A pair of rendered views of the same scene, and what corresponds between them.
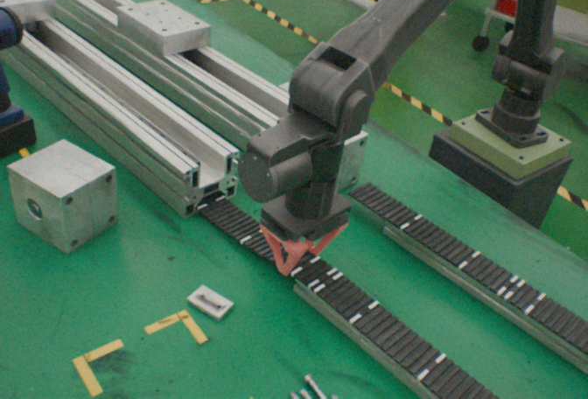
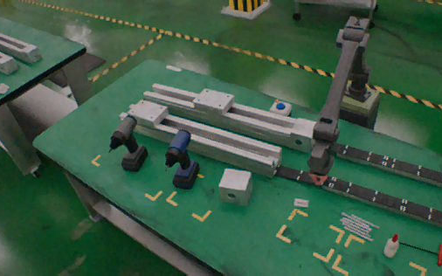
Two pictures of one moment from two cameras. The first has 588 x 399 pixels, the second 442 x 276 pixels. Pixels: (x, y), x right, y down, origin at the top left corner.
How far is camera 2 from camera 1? 0.74 m
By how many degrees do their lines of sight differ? 8
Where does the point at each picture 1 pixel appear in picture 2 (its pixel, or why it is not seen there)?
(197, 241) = (282, 184)
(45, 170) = (231, 182)
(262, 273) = (309, 187)
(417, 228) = (348, 151)
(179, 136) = (254, 148)
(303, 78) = (318, 130)
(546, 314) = (397, 165)
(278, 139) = (319, 151)
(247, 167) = (311, 162)
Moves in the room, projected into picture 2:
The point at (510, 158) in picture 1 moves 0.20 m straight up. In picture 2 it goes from (362, 107) to (369, 72)
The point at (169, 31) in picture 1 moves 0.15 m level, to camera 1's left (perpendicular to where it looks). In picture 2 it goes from (222, 106) to (189, 112)
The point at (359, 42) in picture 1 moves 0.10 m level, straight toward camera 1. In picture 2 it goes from (330, 113) to (340, 133)
